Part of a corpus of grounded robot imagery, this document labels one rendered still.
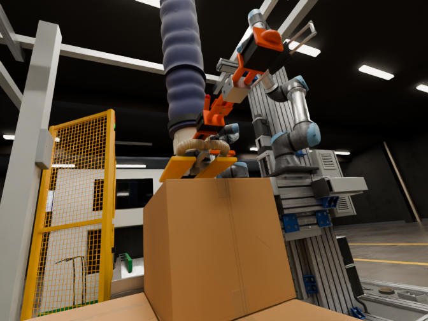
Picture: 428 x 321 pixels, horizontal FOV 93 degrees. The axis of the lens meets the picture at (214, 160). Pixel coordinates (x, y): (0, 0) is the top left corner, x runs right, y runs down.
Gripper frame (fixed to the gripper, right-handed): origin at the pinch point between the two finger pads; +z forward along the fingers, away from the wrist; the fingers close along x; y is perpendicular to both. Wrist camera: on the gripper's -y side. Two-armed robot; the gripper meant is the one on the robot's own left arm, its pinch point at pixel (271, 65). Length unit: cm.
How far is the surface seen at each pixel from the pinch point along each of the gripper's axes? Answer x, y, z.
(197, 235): 0, 47, 75
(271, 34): 36, 37, 35
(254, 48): 32, 39, 35
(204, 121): -1, 40, 36
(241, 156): -652, -409, -214
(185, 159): -13, 45, 46
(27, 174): -135, 135, 14
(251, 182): -1, 25, 59
